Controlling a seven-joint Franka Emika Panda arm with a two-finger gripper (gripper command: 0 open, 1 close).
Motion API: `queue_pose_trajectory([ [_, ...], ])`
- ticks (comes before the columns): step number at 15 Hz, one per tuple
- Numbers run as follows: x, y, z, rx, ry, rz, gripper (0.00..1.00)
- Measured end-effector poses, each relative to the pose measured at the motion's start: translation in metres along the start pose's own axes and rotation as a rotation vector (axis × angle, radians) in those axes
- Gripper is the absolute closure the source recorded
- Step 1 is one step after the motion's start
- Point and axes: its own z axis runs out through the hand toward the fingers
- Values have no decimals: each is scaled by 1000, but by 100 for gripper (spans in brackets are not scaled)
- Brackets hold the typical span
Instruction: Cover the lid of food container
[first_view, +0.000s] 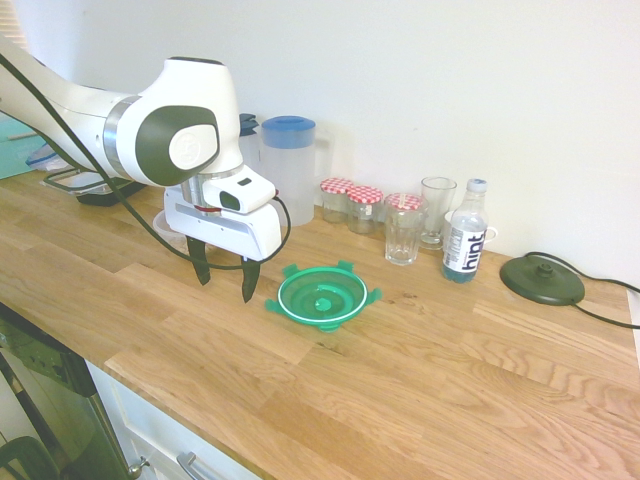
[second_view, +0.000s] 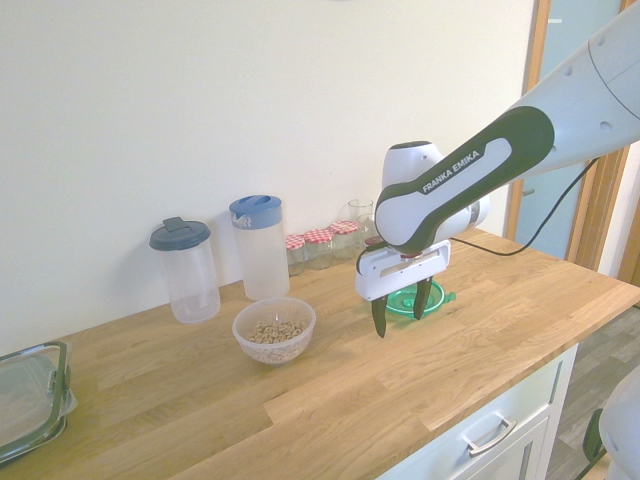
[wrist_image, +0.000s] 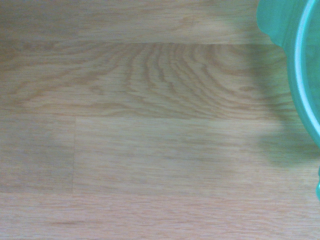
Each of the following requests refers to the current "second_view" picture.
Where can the rectangular container with clip lid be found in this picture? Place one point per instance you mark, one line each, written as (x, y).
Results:
(25, 400)

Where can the clear pitcher with blue lid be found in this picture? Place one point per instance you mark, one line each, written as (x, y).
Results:
(262, 255)

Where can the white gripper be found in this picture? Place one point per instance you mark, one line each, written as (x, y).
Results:
(390, 275)

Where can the green round container lid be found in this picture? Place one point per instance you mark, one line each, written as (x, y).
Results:
(402, 303)

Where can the dark green chair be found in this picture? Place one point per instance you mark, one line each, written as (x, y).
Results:
(594, 435)

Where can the clear plastic bowl with cereal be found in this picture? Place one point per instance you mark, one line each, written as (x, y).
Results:
(274, 350)

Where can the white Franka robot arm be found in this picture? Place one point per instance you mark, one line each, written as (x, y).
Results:
(450, 200)

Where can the glass door with wooden frame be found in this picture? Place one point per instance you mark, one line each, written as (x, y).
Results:
(560, 210)

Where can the tall footed drinking glass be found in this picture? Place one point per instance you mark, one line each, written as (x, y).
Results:
(360, 207)

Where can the clear jug with dark lid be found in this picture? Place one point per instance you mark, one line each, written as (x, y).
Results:
(192, 280)

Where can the glass jar red checkered lid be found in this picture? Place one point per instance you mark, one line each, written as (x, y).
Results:
(344, 240)
(318, 247)
(295, 250)

